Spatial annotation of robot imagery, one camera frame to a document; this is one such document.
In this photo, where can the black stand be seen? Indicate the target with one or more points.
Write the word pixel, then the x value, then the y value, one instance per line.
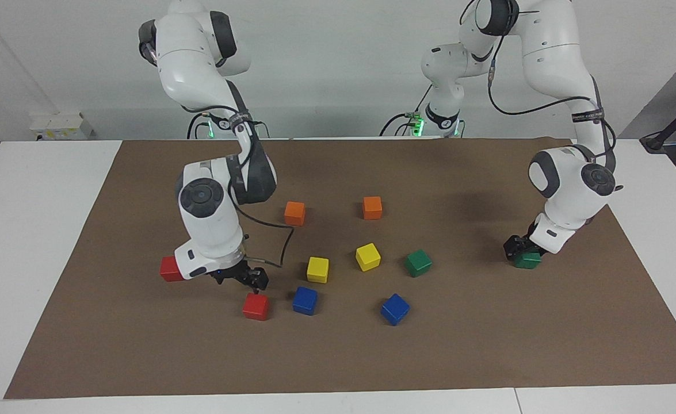
pixel 668 129

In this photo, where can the red wooden block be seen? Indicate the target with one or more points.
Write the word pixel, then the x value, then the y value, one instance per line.
pixel 169 269
pixel 256 306

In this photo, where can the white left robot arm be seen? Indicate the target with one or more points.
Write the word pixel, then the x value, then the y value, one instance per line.
pixel 550 52

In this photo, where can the blue wooden block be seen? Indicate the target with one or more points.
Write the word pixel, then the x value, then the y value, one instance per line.
pixel 395 309
pixel 305 300

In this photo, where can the yellow wooden block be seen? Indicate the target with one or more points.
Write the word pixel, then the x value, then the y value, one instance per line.
pixel 367 256
pixel 317 269

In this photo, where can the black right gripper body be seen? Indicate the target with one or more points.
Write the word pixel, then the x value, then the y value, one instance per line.
pixel 237 273

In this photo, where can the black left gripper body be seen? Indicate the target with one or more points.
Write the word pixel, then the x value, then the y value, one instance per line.
pixel 522 244

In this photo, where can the orange wooden block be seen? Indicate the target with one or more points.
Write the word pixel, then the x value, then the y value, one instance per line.
pixel 294 213
pixel 372 207

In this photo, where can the green wooden block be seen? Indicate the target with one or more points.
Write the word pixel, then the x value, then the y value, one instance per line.
pixel 526 261
pixel 417 263

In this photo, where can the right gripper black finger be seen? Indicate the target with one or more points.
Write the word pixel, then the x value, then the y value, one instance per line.
pixel 218 278
pixel 260 280

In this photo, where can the brown table mat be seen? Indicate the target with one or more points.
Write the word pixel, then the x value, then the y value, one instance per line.
pixel 372 356

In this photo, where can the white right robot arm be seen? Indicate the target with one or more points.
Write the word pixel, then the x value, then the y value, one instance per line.
pixel 194 63

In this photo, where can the white wall socket box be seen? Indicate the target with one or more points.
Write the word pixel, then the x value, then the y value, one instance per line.
pixel 61 126

